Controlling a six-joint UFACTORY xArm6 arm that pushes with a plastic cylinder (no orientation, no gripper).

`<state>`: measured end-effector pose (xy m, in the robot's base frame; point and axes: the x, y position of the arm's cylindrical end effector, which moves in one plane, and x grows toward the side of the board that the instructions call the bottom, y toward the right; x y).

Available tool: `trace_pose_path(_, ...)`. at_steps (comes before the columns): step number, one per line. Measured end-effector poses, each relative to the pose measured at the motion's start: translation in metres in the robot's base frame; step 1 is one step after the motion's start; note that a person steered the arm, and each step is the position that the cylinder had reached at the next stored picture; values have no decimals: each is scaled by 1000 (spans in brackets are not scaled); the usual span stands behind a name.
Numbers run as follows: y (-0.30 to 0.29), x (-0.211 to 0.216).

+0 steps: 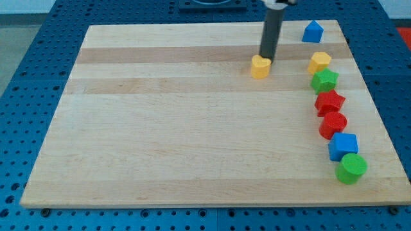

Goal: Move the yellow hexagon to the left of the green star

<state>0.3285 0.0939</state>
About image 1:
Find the yellow heart block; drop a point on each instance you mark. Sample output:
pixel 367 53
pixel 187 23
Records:
pixel 260 67

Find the blue cube block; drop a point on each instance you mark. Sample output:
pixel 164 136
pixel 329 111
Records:
pixel 342 144

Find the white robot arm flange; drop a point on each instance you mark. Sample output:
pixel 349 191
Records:
pixel 279 4

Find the red star block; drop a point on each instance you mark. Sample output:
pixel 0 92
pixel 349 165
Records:
pixel 330 101

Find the red cylinder block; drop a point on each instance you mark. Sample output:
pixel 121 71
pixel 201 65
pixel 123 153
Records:
pixel 332 123

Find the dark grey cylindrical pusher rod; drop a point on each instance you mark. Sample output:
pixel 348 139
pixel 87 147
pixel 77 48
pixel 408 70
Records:
pixel 270 35

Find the green star block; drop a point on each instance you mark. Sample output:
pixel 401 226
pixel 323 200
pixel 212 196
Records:
pixel 324 81

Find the wooden board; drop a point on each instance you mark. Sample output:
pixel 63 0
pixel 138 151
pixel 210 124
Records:
pixel 168 115

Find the blue pentagon house block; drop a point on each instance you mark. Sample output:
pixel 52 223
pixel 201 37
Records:
pixel 313 32

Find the yellow hexagon block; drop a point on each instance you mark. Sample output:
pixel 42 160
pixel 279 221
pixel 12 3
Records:
pixel 318 62

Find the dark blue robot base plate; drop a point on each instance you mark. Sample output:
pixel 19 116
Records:
pixel 211 5

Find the green cylinder block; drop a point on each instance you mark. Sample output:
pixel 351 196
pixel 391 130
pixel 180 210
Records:
pixel 351 168

